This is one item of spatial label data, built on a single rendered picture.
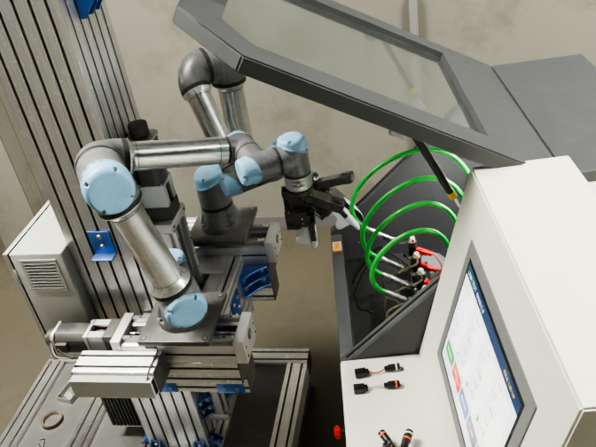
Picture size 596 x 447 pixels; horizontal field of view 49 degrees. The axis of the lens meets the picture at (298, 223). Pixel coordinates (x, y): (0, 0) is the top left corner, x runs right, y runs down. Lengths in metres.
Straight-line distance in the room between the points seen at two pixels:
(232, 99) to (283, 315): 1.63
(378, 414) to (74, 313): 1.10
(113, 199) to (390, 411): 0.86
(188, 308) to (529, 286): 0.92
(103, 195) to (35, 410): 1.78
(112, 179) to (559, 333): 0.99
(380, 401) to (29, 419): 1.82
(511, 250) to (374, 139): 2.61
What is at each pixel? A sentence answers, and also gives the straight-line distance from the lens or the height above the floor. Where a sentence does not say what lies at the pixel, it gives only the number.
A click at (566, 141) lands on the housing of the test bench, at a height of 1.50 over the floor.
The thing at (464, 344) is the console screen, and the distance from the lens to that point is 1.49.
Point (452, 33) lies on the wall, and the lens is 3.60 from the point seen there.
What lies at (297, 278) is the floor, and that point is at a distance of 3.77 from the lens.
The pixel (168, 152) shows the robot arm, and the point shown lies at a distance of 1.73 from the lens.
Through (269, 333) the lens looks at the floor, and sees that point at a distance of 3.46.
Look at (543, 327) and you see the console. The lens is 1.14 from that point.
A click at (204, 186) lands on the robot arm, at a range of 2.28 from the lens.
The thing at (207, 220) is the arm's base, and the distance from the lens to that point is 2.35.
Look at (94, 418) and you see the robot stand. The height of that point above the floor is 0.23.
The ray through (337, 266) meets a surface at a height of 0.95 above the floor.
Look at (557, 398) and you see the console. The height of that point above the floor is 1.51.
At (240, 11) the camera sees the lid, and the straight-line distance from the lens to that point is 1.70.
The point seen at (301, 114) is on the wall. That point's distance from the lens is 3.81.
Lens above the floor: 2.32
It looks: 33 degrees down
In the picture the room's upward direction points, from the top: 10 degrees counter-clockwise
